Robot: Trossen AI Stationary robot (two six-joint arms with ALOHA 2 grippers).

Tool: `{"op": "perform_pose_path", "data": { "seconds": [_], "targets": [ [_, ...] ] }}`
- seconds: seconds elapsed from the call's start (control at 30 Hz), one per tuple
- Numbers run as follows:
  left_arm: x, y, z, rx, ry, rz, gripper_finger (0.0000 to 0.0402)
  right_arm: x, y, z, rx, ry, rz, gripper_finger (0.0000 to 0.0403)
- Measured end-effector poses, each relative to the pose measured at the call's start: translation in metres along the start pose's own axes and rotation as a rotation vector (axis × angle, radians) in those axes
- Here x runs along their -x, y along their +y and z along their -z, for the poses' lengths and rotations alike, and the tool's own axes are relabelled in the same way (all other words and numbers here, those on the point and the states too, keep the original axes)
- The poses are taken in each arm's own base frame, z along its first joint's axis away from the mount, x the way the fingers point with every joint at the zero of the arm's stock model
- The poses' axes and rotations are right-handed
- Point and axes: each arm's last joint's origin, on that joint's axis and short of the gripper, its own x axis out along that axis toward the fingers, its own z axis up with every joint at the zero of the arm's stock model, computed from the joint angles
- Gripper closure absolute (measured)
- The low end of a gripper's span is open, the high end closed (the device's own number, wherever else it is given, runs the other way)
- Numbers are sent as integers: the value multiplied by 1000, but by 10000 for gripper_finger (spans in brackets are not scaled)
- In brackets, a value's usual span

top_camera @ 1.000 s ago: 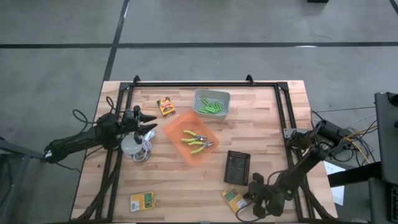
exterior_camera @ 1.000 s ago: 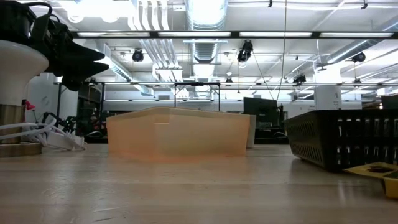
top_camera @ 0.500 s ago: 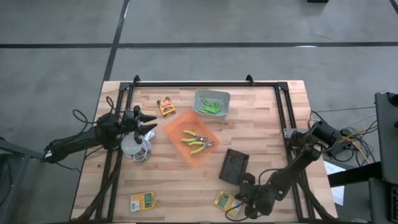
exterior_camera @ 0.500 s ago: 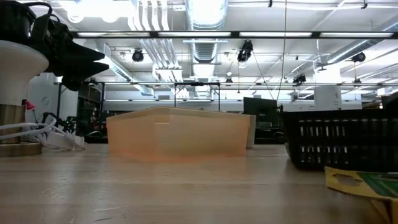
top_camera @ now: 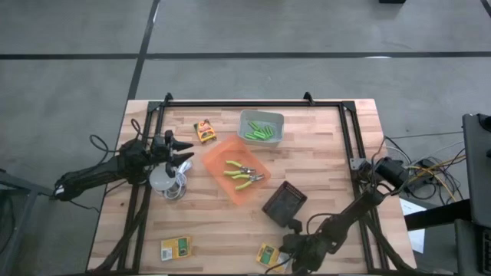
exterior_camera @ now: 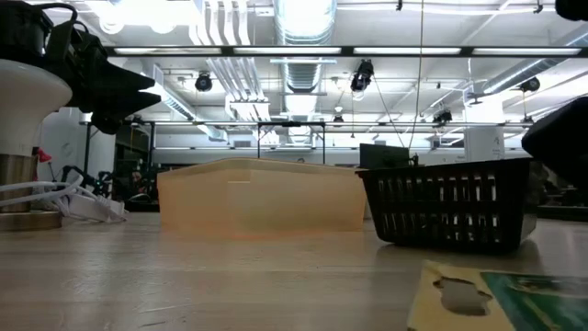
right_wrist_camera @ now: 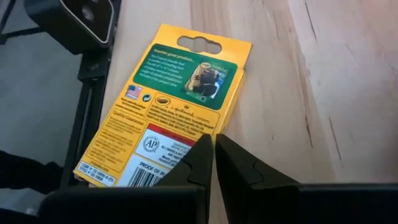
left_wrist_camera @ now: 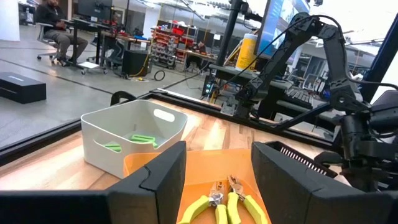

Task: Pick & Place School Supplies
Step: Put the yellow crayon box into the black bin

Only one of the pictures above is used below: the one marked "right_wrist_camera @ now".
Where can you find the yellow green crayon box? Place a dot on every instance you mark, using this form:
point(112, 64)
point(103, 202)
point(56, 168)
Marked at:
point(161, 93)

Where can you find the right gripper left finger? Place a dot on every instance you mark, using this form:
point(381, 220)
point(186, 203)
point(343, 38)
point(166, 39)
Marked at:
point(186, 193)

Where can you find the black camera with silver rim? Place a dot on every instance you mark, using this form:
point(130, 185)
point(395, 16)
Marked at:
point(71, 28)

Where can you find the black aluminium rig frame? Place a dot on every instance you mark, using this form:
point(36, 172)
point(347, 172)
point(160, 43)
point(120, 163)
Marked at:
point(90, 90)

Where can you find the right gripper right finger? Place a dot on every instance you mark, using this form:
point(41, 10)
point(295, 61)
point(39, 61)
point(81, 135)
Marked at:
point(264, 202)

